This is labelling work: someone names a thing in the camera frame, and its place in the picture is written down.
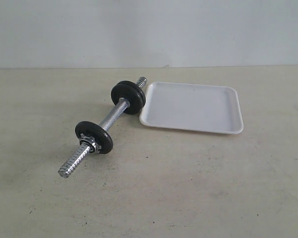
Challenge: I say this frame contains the black weight plate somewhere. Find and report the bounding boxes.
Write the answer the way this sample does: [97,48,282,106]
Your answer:
[110,84,143,116]
[75,121,113,154]
[116,80,147,110]

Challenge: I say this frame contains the chrome spin-lock collar nut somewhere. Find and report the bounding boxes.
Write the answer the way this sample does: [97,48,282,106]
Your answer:
[79,135,101,153]

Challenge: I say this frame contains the chrome threaded dumbbell bar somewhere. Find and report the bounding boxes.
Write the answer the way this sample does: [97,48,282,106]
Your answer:
[58,77,147,178]

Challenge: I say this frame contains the white plastic tray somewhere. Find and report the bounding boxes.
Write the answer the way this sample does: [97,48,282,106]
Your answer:
[139,82,244,134]

